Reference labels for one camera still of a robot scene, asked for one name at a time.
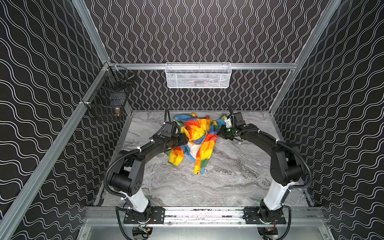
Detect rainbow striped jacket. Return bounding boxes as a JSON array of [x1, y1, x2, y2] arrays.
[[167, 113, 228, 175]]

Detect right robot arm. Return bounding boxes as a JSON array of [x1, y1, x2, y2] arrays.
[[218, 124, 313, 223]]

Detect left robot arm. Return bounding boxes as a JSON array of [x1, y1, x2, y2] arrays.
[[104, 133, 189, 224]]

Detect small brass object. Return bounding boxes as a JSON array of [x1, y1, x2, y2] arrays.
[[115, 108, 121, 117]]

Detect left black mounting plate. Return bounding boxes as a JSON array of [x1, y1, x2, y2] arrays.
[[123, 206, 166, 225]]

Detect black mounting plate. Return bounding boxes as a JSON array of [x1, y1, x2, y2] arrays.
[[243, 207, 287, 225], [123, 206, 166, 225]]

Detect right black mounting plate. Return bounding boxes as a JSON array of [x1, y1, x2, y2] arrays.
[[243, 207, 287, 225]]

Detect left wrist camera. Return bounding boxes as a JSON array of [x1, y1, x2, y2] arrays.
[[161, 122, 181, 138]]

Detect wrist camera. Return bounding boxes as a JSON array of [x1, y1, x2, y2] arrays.
[[225, 112, 246, 129], [161, 122, 181, 138]]

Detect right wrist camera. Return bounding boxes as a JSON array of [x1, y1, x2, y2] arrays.
[[225, 112, 246, 129]]

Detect white wire mesh basket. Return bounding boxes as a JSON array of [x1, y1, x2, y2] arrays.
[[165, 62, 232, 89]]

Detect black wire basket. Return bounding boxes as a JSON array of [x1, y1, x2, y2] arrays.
[[82, 62, 136, 123]]

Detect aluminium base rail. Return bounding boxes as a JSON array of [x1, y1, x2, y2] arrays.
[[83, 207, 326, 227]]

